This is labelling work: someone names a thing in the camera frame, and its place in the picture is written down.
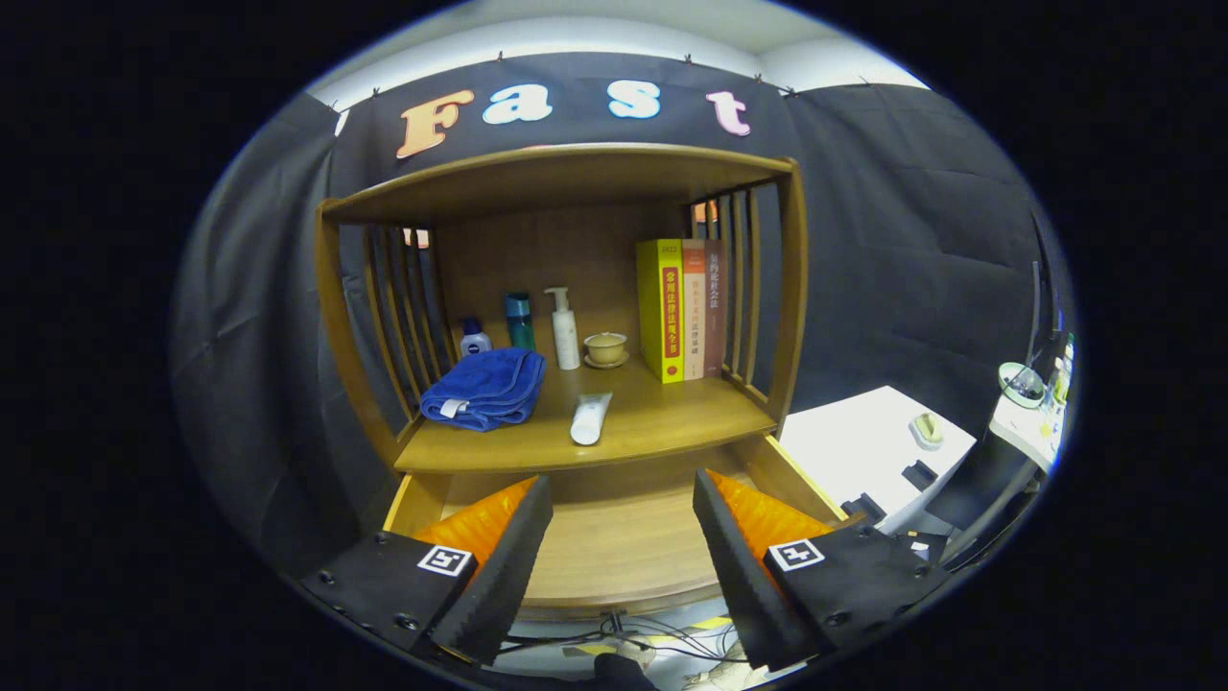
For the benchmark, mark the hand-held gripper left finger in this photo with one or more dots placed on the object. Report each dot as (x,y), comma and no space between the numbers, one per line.
(504,576)

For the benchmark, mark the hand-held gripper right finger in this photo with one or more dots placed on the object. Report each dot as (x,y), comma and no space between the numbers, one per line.
(748,585)

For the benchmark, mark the wooden drawer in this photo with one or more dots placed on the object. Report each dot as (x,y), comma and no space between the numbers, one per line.
(614,547)

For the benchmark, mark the white tube with green cap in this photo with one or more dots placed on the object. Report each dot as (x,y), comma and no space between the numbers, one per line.
(588,422)

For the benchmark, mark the white side cabinet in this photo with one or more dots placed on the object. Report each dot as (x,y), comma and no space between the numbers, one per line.
(844,432)

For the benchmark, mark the wooden cabinet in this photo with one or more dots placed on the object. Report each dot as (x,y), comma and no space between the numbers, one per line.
(556,250)

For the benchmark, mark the blue folded towel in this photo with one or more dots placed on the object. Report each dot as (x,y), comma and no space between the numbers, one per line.
(484,389)

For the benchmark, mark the small blue and white bottle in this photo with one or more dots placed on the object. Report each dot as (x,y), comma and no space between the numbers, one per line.
(474,343)

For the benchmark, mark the white pump bottle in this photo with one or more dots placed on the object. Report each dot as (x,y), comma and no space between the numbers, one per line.
(566,341)

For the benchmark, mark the beige lidded teacup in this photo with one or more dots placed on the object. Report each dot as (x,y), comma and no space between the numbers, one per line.
(605,347)

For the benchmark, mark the teal bottle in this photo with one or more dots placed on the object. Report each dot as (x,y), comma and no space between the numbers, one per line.
(520,326)

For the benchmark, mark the yellow book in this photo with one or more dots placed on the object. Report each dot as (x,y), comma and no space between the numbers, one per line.
(652,307)

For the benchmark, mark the white desk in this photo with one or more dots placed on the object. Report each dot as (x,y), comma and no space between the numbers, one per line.
(1017,427)

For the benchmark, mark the round glass bowl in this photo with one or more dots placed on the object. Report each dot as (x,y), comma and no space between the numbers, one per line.
(1022,384)

